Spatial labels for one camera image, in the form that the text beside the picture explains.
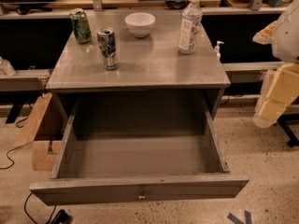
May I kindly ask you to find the grey top drawer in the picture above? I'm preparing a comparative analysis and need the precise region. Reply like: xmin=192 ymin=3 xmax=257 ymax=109
xmin=30 ymin=91 xmax=249 ymax=205

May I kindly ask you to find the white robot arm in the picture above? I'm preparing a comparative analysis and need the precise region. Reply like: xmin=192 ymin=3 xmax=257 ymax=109
xmin=253 ymin=0 xmax=299 ymax=128

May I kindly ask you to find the black metal stand leg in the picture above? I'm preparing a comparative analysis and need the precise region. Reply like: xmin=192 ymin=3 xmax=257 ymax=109
xmin=278 ymin=113 xmax=299 ymax=147

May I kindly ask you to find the small pump dispenser bottle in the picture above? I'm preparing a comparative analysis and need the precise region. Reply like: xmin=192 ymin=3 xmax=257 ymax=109
xmin=214 ymin=41 xmax=224 ymax=60

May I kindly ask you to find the clear plastic water bottle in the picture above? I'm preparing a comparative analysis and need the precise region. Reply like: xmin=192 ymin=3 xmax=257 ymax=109
xmin=178 ymin=0 xmax=203 ymax=54

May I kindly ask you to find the white ceramic bowl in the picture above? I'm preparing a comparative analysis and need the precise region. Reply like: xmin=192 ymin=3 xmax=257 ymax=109
xmin=125 ymin=12 xmax=156 ymax=37

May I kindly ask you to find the silver blue energy drink can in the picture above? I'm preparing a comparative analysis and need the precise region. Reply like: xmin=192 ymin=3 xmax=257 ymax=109
xmin=97 ymin=27 xmax=118 ymax=70

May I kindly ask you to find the green soda can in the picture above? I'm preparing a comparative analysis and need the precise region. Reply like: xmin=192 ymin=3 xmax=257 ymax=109
xmin=70 ymin=8 xmax=92 ymax=44

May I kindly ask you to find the wooden board stack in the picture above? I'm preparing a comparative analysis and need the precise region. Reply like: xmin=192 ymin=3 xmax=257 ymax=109
xmin=14 ymin=93 xmax=64 ymax=172

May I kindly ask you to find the black floor cable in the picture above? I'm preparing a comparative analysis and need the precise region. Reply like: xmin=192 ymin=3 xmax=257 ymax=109
xmin=0 ymin=117 xmax=31 ymax=171

